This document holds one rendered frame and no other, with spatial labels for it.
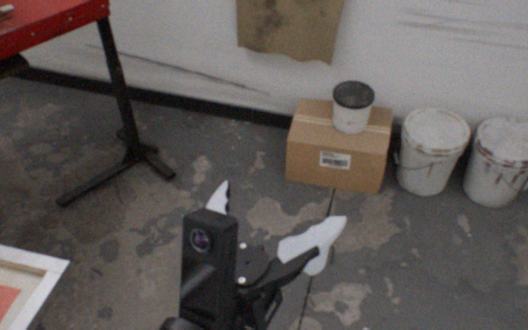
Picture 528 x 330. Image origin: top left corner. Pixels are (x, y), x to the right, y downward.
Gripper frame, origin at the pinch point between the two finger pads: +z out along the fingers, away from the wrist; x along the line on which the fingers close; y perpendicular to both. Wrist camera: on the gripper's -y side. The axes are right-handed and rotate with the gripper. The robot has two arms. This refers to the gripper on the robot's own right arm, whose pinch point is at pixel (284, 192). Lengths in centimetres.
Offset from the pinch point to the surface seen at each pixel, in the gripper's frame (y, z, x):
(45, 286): 59, 1, -72
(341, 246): 163, 115, -45
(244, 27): 85, 169, -117
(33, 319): 60, -7, -68
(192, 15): 82, 168, -148
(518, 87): 117, 203, 9
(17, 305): 62, -5, -77
